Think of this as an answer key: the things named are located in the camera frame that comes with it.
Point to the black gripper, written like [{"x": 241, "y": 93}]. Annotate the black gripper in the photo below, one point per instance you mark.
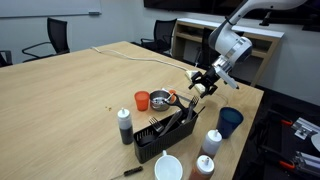
[{"x": 215, "y": 76}]

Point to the black plastic utensil holder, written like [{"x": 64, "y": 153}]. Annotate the black plastic utensil holder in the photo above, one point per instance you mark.
[{"x": 163, "y": 145}]

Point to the black fork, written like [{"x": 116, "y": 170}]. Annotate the black fork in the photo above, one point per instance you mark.
[{"x": 191, "y": 111}]

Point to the small orange plastic cup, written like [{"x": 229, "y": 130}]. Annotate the small orange plastic cup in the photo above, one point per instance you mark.
[{"x": 173, "y": 92}]

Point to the dark blue plastic cup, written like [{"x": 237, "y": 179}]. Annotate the dark blue plastic cup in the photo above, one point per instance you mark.
[{"x": 229, "y": 123}]

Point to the dark red beans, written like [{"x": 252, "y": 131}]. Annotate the dark red beans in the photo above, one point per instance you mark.
[{"x": 157, "y": 100}]

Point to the small steel pot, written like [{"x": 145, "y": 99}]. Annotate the small steel pot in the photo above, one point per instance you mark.
[{"x": 157, "y": 104}]

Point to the silver metal spoon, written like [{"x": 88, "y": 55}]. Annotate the silver metal spoon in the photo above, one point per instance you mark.
[{"x": 170, "y": 123}]

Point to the squeeze bottle yellow label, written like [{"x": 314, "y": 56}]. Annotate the squeeze bottle yellow label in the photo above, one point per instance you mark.
[{"x": 211, "y": 143}]

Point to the large orange plastic cup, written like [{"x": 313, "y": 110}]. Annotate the large orange plastic cup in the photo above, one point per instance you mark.
[{"x": 142, "y": 101}]

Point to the squeeze bottle reddish sauce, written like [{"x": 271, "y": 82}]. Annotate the squeeze bottle reddish sauce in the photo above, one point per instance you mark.
[{"x": 201, "y": 168}]

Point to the squeeze bottle dark sauce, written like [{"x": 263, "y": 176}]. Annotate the squeeze bottle dark sauce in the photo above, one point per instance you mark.
[{"x": 126, "y": 128}]

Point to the white ceramic mug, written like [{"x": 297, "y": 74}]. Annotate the white ceramic mug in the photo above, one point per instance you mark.
[{"x": 168, "y": 168}]

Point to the grey whiteboard eraser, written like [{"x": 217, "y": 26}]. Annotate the grey whiteboard eraser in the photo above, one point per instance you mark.
[{"x": 94, "y": 13}]

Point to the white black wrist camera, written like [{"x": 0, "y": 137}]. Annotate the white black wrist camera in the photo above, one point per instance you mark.
[{"x": 230, "y": 79}]

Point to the black wall screen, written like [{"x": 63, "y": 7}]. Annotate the black wall screen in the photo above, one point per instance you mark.
[{"x": 186, "y": 6}]

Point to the white wall whiteboard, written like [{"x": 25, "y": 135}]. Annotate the white wall whiteboard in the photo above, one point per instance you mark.
[{"x": 43, "y": 7}]

